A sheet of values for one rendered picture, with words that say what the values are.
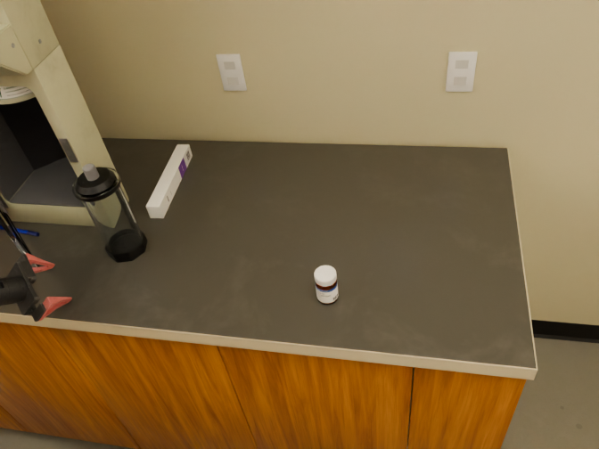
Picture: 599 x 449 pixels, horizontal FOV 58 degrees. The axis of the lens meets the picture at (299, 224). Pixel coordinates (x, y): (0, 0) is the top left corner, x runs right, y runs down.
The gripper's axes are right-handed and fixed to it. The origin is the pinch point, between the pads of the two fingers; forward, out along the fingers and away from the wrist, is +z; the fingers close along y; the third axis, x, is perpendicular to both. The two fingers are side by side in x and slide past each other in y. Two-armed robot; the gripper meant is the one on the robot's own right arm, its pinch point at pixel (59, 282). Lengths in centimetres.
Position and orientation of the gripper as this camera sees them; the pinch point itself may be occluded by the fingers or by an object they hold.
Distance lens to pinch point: 135.8
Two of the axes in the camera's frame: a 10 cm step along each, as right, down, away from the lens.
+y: -5.5, -7.7, 3.2
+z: 5.6, -0.5, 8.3
